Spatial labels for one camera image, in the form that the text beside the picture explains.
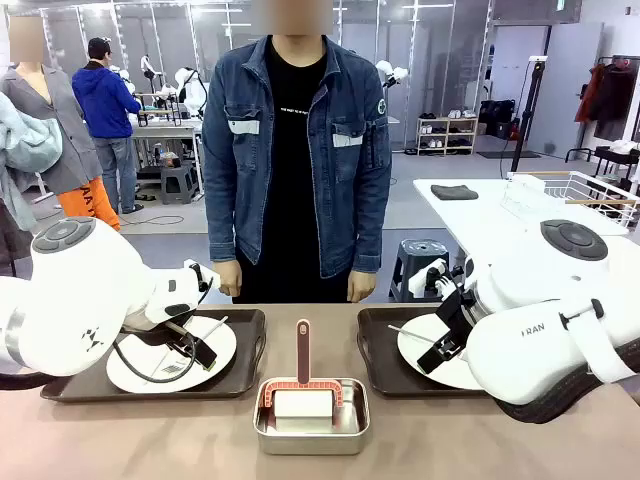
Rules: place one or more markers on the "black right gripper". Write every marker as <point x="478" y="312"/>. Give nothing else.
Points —
<point x="454" y="320"/>

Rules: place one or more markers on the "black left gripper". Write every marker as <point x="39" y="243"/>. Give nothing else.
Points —
<point x="160" y="334"/>

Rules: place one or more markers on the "white round plate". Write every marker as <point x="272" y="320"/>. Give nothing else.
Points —
<point x="220" y="345"/>
<point x="415" y="360"/>

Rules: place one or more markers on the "silver fork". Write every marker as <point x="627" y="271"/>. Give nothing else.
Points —
<point x="407" y="334"/>
<point x="215" y="327"/>

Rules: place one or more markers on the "dark brown serving tray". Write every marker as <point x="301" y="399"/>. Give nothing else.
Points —
<point x="380" y="350"/>
<point x="245" y="350"/>

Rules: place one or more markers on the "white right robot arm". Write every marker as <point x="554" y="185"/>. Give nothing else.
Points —
<point x="530" y="350"/>

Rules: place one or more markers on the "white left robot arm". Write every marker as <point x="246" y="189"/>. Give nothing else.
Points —
<point x="75" y="300"/>

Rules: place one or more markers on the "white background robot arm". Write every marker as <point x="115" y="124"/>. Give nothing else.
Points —
<point x="392" y="72"/>
<point x="147" y="67"/>
<point x="192" y="90"/>

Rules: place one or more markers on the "person's right forearm denim sleeve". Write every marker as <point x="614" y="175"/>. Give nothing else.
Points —
<point x="222" y="225"/>

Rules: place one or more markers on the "person's left forearm denim sleeve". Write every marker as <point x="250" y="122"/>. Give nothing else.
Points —
<point x="372" y="230"/>

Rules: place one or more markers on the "person's right hand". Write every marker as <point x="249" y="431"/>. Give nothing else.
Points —
<point x="230" y="280"/>

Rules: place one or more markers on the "person's left hand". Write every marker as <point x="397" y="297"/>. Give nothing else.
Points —
<point x="361" y="287"/>

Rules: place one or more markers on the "dark green plastic stool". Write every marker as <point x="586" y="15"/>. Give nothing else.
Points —
<point x="415" y="260"/>

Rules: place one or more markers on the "rectangular stainless steel tray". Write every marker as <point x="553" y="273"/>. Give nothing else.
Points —
<point x="310" y="442"/>

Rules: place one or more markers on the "folded dark grey cloth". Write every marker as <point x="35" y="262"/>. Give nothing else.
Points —
<point x="454" y="192"/>

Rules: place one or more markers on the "black step stool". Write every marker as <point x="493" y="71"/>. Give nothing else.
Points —
<point x="177" y="185"/>

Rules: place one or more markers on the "wooden shoe rack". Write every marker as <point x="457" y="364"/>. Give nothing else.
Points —
<point x="446" y="135"/>

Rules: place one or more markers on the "man in denim jacket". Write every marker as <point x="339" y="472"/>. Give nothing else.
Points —
<point x="295" y="150"/>

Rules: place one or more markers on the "white workbench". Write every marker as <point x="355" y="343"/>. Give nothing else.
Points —
<point x="165" y="132"/>

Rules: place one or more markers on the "black bags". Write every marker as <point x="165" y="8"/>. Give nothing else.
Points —
<point x="497" y="117"/>

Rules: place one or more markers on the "black light stand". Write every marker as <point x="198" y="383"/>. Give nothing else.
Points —
<point x="525" y="125"/>

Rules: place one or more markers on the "man in blue hoodie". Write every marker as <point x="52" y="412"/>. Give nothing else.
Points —
<point x="107" y="110"/>

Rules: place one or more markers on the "woman in grey jacket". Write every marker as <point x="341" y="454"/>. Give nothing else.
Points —
<point x="55" y="125"/>

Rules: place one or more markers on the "light blue fleece jacket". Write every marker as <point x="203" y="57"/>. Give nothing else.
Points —
<point x="20" y="150"/>

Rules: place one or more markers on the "hanging orange garment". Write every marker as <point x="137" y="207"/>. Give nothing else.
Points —
<point x="589" y="95"/>

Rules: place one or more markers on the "hanging dark garment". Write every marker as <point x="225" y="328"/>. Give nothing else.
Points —
<point x="617" y="100"/>

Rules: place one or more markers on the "black clothes rack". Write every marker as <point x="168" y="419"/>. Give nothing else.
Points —
<point x="620" y="100"/>

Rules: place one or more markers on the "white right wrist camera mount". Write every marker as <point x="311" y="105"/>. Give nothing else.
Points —
<point x="430" y="277"/>

